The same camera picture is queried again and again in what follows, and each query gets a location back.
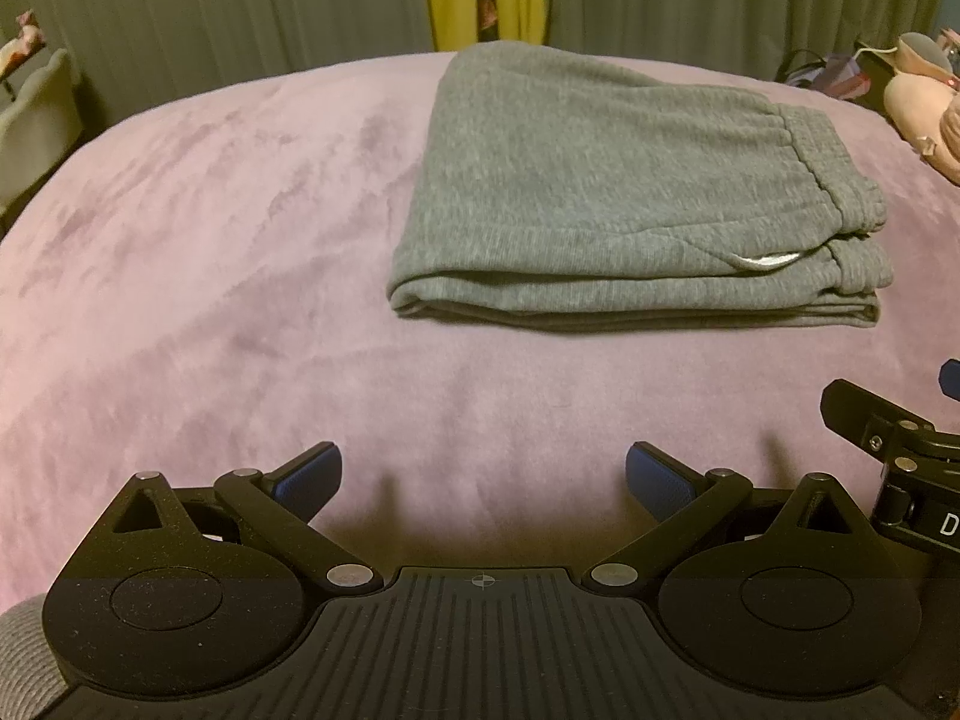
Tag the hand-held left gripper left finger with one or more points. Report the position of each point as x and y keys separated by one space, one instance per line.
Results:
x=307 y=476

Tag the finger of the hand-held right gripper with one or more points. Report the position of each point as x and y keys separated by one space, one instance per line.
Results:
x=951 y=376
x=862 y=409

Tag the pale chair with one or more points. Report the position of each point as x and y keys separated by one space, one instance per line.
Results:
x=37 y=127

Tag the pink floral object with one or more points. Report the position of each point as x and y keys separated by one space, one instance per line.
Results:
x=22 y=41

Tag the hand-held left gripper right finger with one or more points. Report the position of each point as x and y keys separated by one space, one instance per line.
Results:
x=661 y=477

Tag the grey knit cloth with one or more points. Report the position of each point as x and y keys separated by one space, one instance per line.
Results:
x=22 y=660

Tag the purple fleece blanket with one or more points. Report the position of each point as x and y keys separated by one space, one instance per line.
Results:
x=225 y=277

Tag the pink plush toy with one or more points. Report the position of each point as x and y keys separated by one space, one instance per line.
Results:
x=919 y=109

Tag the grey pants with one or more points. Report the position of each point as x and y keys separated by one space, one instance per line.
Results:
x=600 y=187

